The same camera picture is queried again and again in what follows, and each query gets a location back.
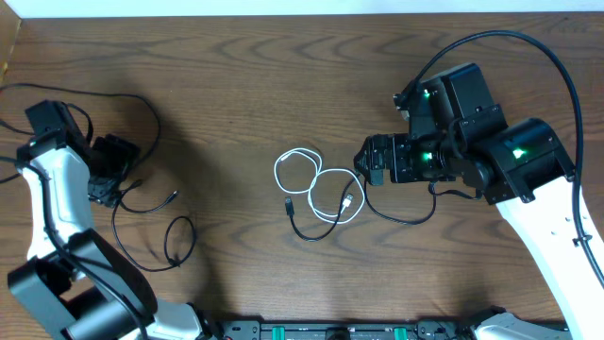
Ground white USB cable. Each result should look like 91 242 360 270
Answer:
273 147 367 226

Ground short black USB cable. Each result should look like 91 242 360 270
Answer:
284 172 438 243

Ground long thin black cable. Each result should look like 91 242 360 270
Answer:
0 83 198 274

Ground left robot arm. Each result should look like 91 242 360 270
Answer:
8 130 204 339

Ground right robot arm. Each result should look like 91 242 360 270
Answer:
354 63 603 339

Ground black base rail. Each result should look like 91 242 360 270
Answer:
207 306 572 340

